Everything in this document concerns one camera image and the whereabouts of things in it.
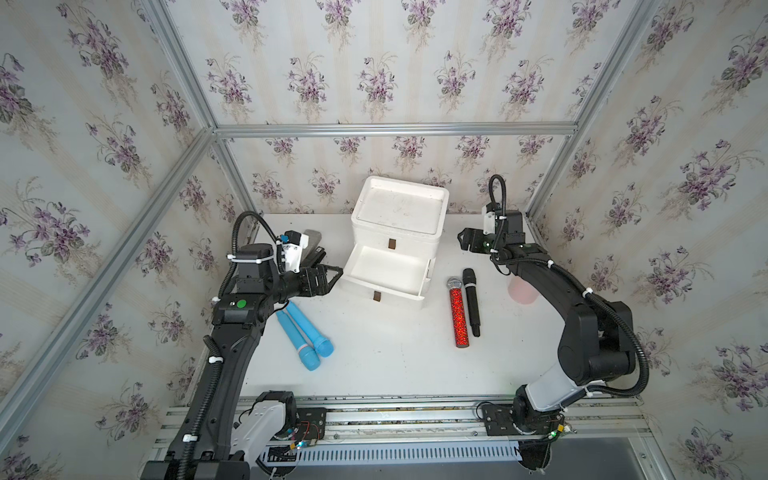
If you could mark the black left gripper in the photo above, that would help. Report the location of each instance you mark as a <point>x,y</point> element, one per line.
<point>320,287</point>

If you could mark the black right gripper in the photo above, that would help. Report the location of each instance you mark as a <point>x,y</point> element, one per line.
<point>466,240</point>

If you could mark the black handheld microphone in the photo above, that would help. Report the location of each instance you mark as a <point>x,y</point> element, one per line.
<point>470,286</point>

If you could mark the red glitter microphone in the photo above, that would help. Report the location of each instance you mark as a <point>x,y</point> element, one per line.
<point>458,314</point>

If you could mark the blue toy microphone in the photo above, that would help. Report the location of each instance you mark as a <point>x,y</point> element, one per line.
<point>306,353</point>
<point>321,344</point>

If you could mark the white three-drawer cabinet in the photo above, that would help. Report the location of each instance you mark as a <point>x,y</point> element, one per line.
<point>400,217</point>

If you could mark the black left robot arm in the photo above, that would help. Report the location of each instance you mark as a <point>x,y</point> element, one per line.
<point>213,442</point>

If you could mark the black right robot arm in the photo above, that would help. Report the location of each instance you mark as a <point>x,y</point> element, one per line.
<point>598,351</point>

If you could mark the black stapler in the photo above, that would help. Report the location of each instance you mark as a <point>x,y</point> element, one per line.
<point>315,257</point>

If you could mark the grey rectangular eraser block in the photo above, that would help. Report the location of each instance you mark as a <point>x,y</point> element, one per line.
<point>314,238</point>

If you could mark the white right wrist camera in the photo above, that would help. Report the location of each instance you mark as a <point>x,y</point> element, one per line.
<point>489,218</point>

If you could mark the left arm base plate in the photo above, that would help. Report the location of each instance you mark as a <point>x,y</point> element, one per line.
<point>307,431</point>

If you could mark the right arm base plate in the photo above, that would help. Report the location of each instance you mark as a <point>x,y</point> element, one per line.
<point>508,419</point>

